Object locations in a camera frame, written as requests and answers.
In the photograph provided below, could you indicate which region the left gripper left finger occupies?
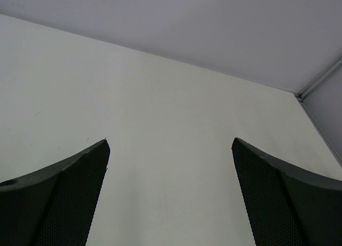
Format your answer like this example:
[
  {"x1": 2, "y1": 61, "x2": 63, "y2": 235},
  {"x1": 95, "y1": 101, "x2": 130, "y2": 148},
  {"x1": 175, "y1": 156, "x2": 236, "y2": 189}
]
[{"x1": 1, "y1": 140, "x2": 110, "y2": 245}]

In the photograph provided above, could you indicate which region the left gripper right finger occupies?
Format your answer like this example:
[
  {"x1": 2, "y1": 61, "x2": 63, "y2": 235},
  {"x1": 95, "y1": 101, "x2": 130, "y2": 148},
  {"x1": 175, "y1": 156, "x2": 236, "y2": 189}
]
[{"x1": 232, "y1": 138, "x2": 341, "y2": 245}]

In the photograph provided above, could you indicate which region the right aluminium side rail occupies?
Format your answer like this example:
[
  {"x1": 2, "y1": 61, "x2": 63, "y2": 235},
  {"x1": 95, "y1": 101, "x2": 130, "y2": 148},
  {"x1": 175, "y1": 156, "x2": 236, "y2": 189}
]
[{"x1": 294, "y1": 95, "x2": 341, "y2": 166}]

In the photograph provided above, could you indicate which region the right aluminium frame post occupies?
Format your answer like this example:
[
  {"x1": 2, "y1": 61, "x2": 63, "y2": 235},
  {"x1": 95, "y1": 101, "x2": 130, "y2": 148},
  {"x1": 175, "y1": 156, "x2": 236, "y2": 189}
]
[{"x1": 294, "y1": 53, "x2": 341, "y2": 102}]

